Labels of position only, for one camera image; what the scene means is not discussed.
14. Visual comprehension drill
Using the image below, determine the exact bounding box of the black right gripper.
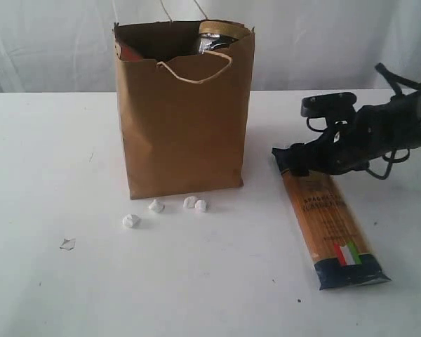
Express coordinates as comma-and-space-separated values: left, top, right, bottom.
289, 104, 417, 176

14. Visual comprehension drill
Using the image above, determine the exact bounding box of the spaghetti packet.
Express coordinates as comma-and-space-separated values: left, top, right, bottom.
272, 148, 391, 290

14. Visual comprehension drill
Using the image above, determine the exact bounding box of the clear jar with gold lid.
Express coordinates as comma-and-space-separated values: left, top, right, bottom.
196, 20, 250, 53

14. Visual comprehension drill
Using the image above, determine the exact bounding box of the brown kraft stand-up pouch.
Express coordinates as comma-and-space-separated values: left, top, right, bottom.
115, 41, 144, 62

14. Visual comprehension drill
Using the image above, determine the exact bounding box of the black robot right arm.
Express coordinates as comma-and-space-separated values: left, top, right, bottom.
272, 87, 421, 180

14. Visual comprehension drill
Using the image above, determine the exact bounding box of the brown paper shopping bag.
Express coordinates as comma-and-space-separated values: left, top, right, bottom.
113, 20, 255, 199

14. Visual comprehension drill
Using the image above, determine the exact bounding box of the crumpled white paper ball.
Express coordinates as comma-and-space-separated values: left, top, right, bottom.
194, 199, 208, 213
183, 196, 198, 209
122, 214, 141, 229
148, 199, 165, 213

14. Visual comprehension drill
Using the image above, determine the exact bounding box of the small clear plastic scrap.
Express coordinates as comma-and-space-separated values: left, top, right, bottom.
60, 238, 76, 251

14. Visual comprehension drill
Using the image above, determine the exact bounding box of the white backdrop curtain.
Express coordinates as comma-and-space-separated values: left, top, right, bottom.
0, 1, 421, 92

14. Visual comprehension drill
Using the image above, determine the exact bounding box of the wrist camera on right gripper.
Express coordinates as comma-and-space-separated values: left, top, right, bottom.
300, 92, 357, 121

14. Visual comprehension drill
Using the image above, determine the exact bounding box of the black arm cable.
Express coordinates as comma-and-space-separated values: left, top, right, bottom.
305, 62, 421, 180

